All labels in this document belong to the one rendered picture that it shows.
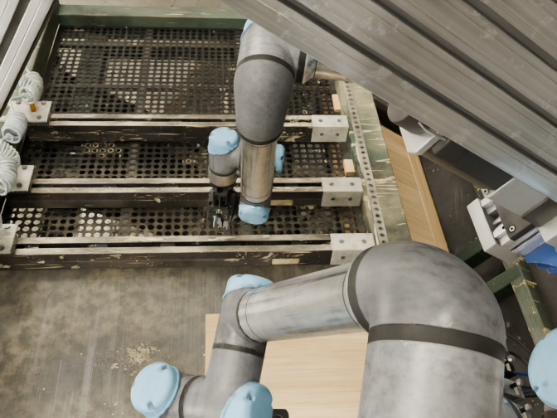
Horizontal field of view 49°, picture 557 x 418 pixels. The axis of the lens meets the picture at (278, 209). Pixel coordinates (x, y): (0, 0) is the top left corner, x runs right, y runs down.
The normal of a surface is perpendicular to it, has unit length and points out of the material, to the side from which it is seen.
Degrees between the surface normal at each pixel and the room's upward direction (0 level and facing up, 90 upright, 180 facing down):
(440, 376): 49
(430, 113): 90
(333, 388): 58
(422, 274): 40
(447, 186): 0
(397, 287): 18
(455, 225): 0
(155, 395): 27
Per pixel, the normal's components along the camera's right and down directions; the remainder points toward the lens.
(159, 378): -0.44, -0.57
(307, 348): 0.07, -0.67
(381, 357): -0.82, -0.34
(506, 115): 0.07, 0.74
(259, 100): -0.08, 0.39
